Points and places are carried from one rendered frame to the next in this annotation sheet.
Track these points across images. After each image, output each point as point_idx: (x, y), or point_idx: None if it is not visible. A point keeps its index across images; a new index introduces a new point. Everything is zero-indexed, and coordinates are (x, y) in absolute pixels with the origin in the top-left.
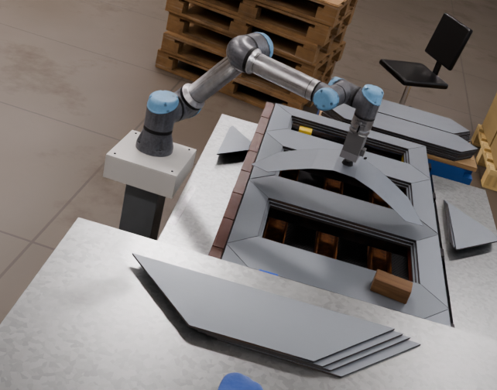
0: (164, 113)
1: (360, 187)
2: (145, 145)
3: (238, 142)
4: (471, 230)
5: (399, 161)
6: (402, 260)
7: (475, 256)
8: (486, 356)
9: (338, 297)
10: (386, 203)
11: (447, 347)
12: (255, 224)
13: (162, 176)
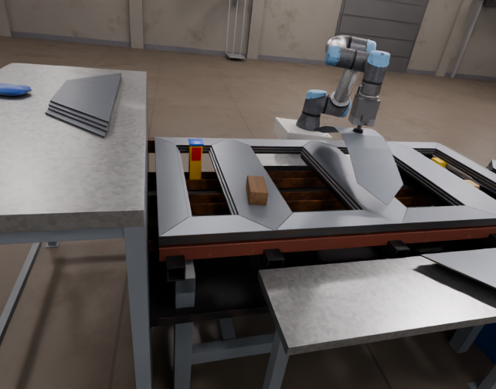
0: (308, 98)
1: None
2: (297, 120)
3: None
4: (483, 267)
5: (490, 197)
6: None
7: (453, 284)
8: (111, 165)
9: (140, 115)
10: None
11: (110, 148)
12: (263, 144)
13: (284, 132)
